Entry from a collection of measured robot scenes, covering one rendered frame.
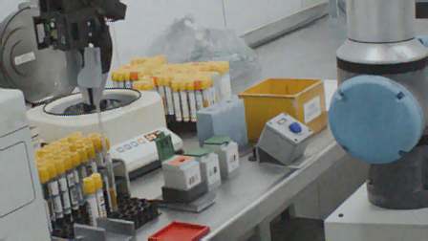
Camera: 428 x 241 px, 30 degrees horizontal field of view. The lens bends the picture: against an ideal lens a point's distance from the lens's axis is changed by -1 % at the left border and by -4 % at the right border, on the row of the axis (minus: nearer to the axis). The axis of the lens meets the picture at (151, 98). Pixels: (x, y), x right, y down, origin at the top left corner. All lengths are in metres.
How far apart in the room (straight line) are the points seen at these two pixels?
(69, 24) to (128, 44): 0.97
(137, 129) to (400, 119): 0.72
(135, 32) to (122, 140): 0.64
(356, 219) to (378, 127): 0.20
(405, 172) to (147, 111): 0.62
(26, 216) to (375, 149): 0.43
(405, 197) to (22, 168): 0.52
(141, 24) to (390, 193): 1.16
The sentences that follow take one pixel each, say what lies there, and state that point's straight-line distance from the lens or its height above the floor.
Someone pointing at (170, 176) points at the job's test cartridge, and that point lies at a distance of 1.35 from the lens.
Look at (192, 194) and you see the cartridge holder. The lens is 1.34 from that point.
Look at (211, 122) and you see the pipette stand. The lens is 1.52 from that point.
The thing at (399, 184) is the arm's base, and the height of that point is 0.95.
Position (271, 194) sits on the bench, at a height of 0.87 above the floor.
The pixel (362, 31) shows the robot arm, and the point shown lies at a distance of 1.00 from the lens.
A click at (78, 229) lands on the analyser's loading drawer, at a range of 1.16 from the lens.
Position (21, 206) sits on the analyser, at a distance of 0.98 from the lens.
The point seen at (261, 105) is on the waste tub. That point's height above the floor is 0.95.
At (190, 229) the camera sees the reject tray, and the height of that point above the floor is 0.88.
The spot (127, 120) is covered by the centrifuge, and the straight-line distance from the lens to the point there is 1.57.
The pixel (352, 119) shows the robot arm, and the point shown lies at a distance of 1.01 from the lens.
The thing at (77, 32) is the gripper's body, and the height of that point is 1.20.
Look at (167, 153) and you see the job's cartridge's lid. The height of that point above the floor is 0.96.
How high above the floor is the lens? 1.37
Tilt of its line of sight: 13 degrees down
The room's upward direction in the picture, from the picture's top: 8 degrees counter-clockwise
